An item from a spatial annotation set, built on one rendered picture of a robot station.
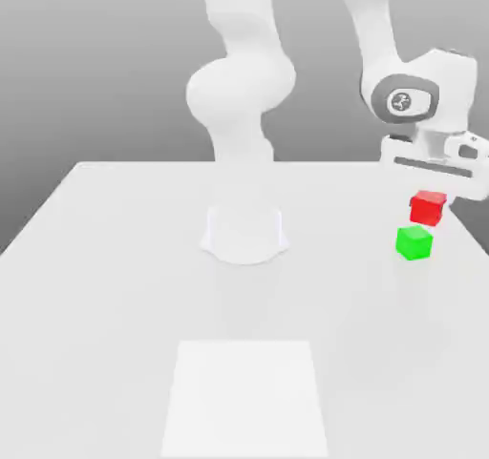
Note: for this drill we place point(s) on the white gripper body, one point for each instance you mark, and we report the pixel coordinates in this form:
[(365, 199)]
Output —
[(431, 176)]

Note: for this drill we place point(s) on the small red cube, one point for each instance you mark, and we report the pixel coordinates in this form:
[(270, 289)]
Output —
[(426, 209)]

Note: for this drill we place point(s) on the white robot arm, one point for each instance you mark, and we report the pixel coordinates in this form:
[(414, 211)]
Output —
[(240, 85)]

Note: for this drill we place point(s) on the small green cube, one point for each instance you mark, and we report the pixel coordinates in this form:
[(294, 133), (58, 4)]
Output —
[(413, 243)]

